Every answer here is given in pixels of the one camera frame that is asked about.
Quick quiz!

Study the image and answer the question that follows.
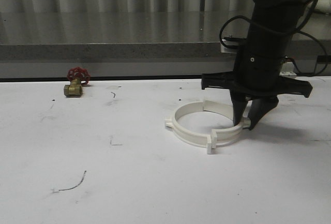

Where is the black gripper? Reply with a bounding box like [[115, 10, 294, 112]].
[[201, 41, 312, 130]]

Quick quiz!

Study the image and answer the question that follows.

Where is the white half clamp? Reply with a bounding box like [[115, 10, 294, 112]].
[[203, 101, 251, 154], [164, 101, 212, 154]]

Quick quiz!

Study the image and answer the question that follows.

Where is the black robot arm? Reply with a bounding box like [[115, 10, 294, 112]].
[[201, 0, 318, 128]]

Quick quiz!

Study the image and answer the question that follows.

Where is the brass valve red handwheel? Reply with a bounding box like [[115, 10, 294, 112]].
[[64, 67, 91, 97]]

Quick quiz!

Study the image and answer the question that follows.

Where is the white circuit breaker red switch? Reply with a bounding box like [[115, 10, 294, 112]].
[[279, 58, 297, 79]]

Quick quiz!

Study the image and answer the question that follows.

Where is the grey camera on gripper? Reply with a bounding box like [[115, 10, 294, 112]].
[[220, 36, 246, 53]]

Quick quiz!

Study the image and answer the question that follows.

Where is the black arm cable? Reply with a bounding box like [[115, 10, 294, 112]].
[[219, 0, 331, 77]]

